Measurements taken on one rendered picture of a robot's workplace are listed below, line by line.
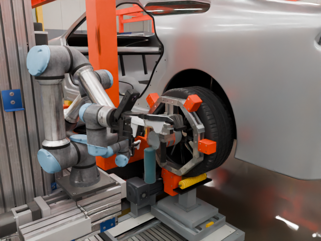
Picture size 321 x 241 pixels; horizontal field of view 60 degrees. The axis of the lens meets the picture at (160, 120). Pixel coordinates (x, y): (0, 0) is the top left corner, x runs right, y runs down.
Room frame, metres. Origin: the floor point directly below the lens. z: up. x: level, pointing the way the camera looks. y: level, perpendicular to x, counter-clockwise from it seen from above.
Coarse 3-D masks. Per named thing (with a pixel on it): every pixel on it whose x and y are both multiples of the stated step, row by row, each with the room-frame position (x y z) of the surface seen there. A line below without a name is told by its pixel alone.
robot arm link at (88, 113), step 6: (84, 108) 1.00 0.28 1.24; (90, 108) 0.98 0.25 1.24; (96, 108) 0.97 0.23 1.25; (84, 114) 0.98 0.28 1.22; (90, 114) 0.96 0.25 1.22; (96, 114) 0.95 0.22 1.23; (84, 120) 1.00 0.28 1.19; (90, 120) 0.97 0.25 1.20; (96, 120) 0.95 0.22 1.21; (90, 126) 0.97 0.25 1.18; (96, 126) 0.97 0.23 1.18; (102, 126) 0.98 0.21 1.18
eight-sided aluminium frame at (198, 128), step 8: (168, 96) 1.99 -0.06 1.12; (160, 104) 1.99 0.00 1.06; (176, 104) 1.84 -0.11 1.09; (152, 112) 2.04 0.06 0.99; (184, 112) 1.78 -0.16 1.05; (192, 112) 1.78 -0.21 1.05; (192, 120) 1.73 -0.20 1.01; (200, 120) 1.75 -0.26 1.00; (200, 128) 1.70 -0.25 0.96; (200, 136) 1.73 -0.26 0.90; (200, 152) 1.72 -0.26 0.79; (192, 160) 1.71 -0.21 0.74; (200, 160) 1.70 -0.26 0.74; (168, 168) 1.90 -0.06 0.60; (176, 168) 1.85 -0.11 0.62; (184, 168) 1.77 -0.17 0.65; (192, 168) 1.79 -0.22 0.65
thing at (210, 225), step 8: (152, 208) 2.08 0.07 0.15; (160, 208) 2.08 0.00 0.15; (160, 216) 1.99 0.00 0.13; (168, 216) 1.98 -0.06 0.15; (216, 216) 1.95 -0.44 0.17; (224, 216) 1.95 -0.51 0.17; (168, 224) 1.92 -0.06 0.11; (176, 224) 1.85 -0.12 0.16; (184, 224) 1.86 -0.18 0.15; (200, 224) 1.87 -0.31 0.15; (208, 224) 1.82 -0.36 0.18; (216, 224) 1.87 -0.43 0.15; (224, 224) 1.94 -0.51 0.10; (184, 232) 1.79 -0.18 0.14; (192, 232) 1.77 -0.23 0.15; (200, 232) 1.75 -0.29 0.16; (208, 232) 1.81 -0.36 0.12; (192, 240) 1.73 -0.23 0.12; (200, 240) 1.75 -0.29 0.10
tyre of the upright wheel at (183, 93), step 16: (160, 96) 2.10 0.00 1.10; (176, 96) 1.96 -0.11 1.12; (208, 96) 1.90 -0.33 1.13; (208, 112) 1.76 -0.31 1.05; (224, 112) 1.84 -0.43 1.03; (208, 128) 1.73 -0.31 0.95; (224, 128) 1.78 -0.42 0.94; (224, 144) 1.77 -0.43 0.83; (208, 160) 1.72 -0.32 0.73; (224, 160) 1.85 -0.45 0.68; (192, 176) 1.83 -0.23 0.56
